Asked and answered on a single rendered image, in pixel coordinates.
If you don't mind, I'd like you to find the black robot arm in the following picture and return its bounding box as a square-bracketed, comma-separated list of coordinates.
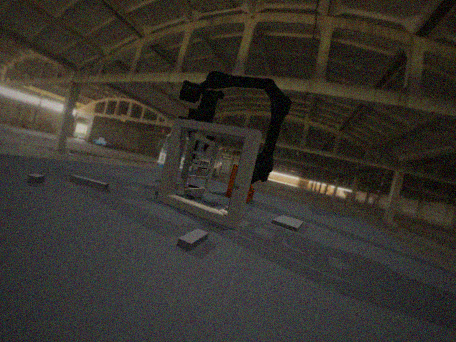
[180, 71, 291, 186]

